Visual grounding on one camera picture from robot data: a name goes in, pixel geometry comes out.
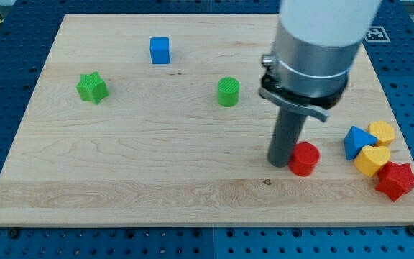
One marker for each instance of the yellow heart block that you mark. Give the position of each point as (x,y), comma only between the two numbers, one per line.
(372,159)

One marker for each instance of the green star block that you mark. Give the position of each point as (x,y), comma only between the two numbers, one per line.
(92,88)

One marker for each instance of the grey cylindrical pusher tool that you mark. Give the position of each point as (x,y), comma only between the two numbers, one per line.
(287,130)

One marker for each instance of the green cylinder block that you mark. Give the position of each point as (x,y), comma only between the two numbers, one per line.
(228,91)

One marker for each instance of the red cylinder block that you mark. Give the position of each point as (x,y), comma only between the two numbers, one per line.
(304,158)

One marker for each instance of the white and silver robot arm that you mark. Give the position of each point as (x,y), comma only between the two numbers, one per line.
(315,45)

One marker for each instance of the blue cube block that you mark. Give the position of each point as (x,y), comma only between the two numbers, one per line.
(160,50)

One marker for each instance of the yellow hexagon block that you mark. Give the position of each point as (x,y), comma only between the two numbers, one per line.
(384,132)

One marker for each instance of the light wooden board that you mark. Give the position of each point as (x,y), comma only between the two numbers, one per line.
(160,151)

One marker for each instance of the red star block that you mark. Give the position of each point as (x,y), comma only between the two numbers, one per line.
(395,180)

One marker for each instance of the blue triangle block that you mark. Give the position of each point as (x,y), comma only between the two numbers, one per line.
(355,140)

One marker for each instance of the white fiducial marker tag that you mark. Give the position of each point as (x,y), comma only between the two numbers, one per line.
(376,34)

